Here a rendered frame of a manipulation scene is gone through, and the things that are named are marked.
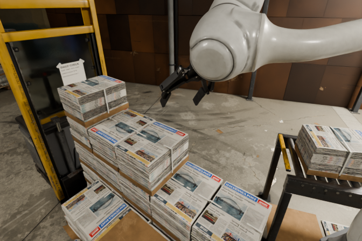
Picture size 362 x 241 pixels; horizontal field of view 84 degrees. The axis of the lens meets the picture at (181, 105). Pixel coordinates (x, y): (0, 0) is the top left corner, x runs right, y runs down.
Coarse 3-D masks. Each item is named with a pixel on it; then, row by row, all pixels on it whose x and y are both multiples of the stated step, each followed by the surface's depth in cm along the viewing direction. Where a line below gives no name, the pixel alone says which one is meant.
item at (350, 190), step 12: (288, 180) 130; (300, 180) 129; (312, 180) 129; (288, 192) 134; (300, 192) 132; (312, 192) 129; (324, 192) 126; (336, 192) 124; (348, 192) 121; (360, 192) 121; (348, 204) 125; (360, 204) 123
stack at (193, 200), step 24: (192, 168) 134; (144, 192) 118; (168, 192) 117; (192, 192) 118; (216, 192) 122; (240, 192) 118; (144, 216) 131; (168, 216) 110; (192, 216) 104; (216, 216) 104; (240, 216) 104; (264, 216) 104; (192, 240) 104; (216, 240) 93; (240, 240) 94
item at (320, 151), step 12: (300, 132) 149; (312, 132) 137; (324, 132) 137; (300, 144) 146; (312, 144) 129; (324, 144) 125; (336, 144) 126; (312, 156) 126; (324, 156) 125; (336, 156) 123; (312, 168) 130; (324, 168) 128; (336, 168) 126
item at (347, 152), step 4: (328, 128) 142; (332, 132) 137; (336, 136) 133; (340, 140) 129; (340, 144) 126; (344, 144) 126; (348, 144) 126; (344, 148) 122; (352, 148) 122; (344, 152) 121; (348, 152) 121; (352, 152) 120; (344, 156) 122; (348, 156) 122; (352, 156) 121; (340, 160) 124; (344, 160) 123; (348, 160) 122; (340, 164) 125; (348, 164) 124; (340, 168) 126; (344, 168) 125; (348, 168) 124; (336, 172) 128; (344, 172) 126
